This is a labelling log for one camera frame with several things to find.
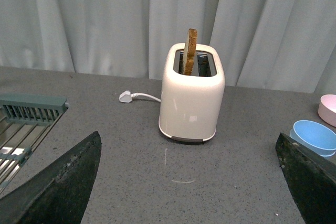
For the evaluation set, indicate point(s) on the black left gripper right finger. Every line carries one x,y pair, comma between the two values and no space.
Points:
310,179

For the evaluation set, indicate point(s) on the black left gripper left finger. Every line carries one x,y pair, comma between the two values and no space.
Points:
60,192

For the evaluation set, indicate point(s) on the blue plastic cup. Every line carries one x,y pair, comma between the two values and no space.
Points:
315,134
321,152

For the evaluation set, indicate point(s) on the pink bowl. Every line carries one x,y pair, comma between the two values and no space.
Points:
326,109

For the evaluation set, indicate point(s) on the green dish rack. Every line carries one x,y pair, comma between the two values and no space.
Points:
26,119

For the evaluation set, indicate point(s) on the white power plug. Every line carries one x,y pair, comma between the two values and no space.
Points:
125,97

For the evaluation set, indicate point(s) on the white two-slot toaster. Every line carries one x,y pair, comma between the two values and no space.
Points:
190,105

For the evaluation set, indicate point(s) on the grey curtain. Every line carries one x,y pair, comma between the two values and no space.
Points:
271,44

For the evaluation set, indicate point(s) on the slice of toasted bread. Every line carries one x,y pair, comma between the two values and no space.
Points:
189,52

